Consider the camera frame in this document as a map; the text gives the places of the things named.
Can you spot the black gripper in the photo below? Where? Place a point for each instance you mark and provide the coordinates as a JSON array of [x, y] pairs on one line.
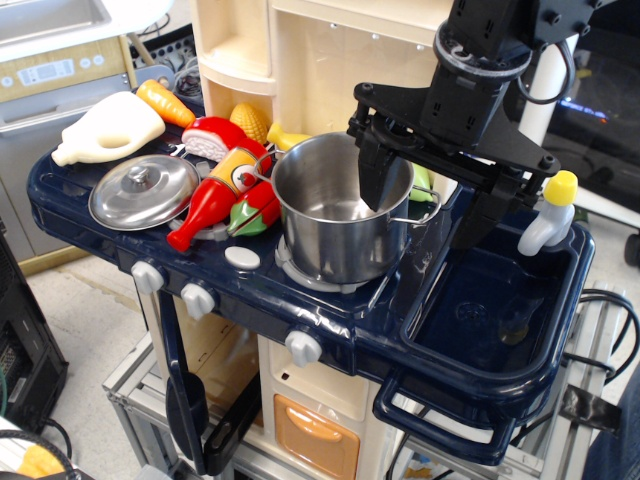
[[457, 127]]

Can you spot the stainless steel pot lid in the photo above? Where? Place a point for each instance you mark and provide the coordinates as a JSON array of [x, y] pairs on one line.
[[143, 192]]

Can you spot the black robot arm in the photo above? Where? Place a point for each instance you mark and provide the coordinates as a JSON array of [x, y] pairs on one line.
[[480, 34]]

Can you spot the green toy vegetable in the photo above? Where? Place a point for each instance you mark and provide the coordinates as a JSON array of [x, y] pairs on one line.
[[421, 185]]

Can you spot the grey yellow toy faucet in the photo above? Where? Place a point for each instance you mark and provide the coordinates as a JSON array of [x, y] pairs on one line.
[[555, 216]]

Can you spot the navy toy kitchen counter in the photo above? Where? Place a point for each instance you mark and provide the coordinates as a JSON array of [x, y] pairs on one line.
[[464, 343]]

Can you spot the yellow toy squash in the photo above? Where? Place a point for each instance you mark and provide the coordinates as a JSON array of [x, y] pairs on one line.
[[284, 140]]

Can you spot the cream toy kitchen cabinet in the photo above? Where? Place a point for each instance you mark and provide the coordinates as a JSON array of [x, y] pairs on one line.
[[298, 62]]

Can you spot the red green toy pepper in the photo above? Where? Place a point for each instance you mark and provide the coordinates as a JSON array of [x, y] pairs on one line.
[[255, 211]]

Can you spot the yellow toy corn cob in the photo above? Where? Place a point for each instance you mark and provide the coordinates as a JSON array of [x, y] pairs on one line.
[[251, 121]]

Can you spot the red toy ketchup bottle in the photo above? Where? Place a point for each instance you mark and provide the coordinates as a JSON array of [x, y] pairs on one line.
[[213, 199]]

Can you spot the grey oval button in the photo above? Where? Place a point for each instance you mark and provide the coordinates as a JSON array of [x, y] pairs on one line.
[[242, 258]]

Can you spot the grey right stove knob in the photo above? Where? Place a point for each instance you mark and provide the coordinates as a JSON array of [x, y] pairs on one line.
[[304, 349]]

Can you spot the grey stove knob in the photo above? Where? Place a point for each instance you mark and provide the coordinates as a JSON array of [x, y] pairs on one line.
[[199, 302], [147, 278], [304, 349]]

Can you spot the red toy ham slice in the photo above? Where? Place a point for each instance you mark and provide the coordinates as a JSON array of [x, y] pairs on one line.
[[212, 138]]

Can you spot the grey middle stove knob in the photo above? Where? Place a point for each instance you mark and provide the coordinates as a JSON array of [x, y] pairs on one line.
[[199, 302]]

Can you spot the orange toy carrot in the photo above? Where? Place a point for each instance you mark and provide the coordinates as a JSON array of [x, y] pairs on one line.
[[164, 102]]

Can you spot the orange toy drawer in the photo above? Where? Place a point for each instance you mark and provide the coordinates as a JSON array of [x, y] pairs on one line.
[[319, 442]]

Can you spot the grey left stove knob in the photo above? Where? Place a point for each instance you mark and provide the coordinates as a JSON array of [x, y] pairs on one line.
[[147, 278]]

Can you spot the white toy milk jug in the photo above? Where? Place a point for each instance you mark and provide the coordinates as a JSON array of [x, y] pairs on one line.
[[113, 128]]

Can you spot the navy toy oven door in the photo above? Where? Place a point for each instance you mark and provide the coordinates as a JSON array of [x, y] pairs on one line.
[[186, 406]]

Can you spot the grey cabinet with panel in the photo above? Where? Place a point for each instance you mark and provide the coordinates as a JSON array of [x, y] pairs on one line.
[[58, 58]]

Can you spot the black computer case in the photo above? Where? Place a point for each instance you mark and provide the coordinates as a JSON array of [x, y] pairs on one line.
[[33, 369]]

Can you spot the yellow toy food piece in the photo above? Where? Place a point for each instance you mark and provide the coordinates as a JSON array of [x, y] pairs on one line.
[[38, 463]]

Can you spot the aluminium frame stand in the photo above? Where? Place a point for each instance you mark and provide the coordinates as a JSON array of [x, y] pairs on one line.
[[224, 356]]

